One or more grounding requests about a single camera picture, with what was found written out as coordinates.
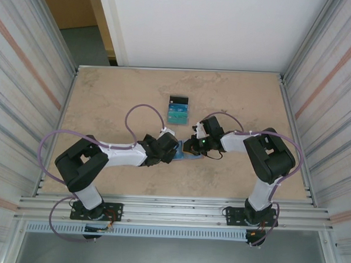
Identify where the pink leather card wallet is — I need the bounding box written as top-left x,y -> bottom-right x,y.
171,138 -> 206,164

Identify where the clear acrylic card stand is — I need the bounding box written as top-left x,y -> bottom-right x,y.
166,94 -> 192,127

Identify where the black VIP credit card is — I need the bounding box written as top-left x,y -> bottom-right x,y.
169,95 -> 189,105

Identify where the teal credit card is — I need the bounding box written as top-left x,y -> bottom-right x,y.
166,111 -> 190,126

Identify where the blue VIP credit card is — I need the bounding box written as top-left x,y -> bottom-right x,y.
168,103 -> 190,114

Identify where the grey metal lower shelf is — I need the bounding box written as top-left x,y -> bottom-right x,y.
15,229 -> 334,263

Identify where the brown wooden door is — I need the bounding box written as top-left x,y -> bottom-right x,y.
33,0 -> 120,67

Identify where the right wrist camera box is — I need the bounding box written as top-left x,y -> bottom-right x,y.
191,122 -> 208,139

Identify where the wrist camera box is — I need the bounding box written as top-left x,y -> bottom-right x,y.
158,126 -> 176,137
191,122 -> 208,139

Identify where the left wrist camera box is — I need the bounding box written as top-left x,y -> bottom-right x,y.
158,126 -> 176,137

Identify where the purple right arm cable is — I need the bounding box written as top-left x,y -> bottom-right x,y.
195,111 -> 307,250

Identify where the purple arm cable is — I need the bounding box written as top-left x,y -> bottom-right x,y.
33,98 -> 169,247
195,111 -> 307,250

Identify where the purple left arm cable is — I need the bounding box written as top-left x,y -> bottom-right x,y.
33,98 -> 169,247

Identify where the aluminium front rail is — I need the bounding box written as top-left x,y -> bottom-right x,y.
16,188 -> 336,236

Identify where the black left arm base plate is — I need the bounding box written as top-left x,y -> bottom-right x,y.
69,199 -> 125,223

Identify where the grey slotted cable duct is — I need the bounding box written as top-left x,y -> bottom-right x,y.
24,219 -> 249,244

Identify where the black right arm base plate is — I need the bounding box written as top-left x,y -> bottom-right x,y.
224,204 -> 279,229

